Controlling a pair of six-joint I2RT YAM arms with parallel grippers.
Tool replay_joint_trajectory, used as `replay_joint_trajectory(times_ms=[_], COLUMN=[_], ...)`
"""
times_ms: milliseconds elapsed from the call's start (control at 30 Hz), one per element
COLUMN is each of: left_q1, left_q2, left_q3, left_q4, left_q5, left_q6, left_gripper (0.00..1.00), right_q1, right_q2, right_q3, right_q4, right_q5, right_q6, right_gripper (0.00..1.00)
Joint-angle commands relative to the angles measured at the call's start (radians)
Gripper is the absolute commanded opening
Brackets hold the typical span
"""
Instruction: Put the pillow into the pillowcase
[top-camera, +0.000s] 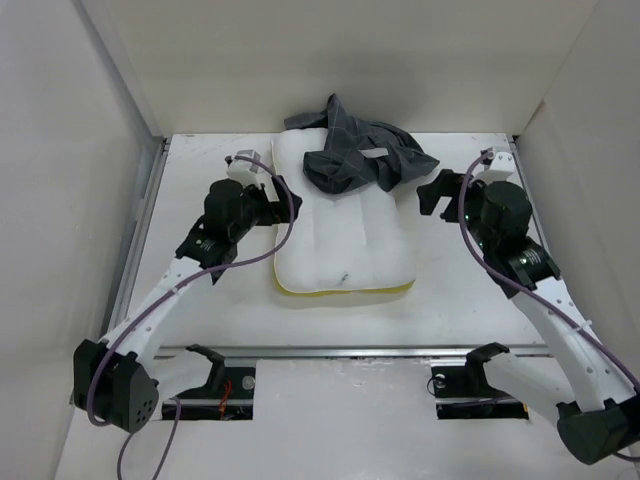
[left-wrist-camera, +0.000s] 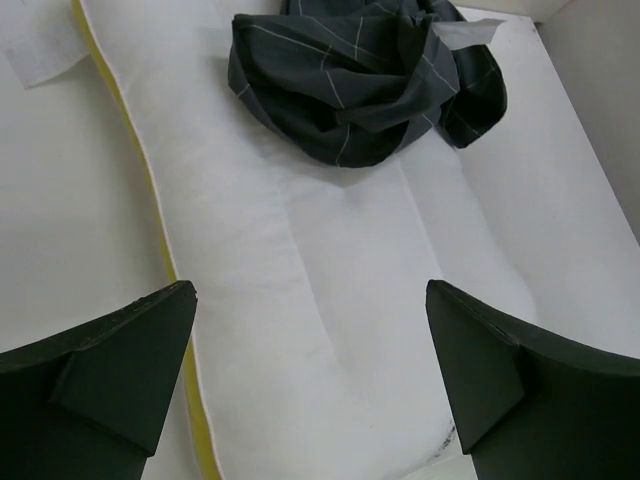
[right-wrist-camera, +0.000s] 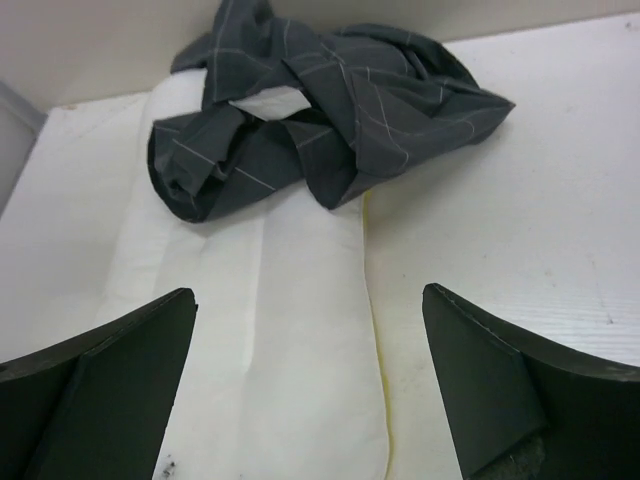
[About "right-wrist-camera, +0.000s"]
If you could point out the dark grey checked pillowcase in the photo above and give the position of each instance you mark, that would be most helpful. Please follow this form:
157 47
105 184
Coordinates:
340 111

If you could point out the white pillow with yellow edge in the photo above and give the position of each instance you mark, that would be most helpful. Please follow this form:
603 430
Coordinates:
282 379

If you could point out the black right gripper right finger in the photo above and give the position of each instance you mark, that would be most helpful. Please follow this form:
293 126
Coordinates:
521 406

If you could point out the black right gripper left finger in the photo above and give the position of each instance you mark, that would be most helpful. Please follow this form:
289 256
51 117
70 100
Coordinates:
96 406

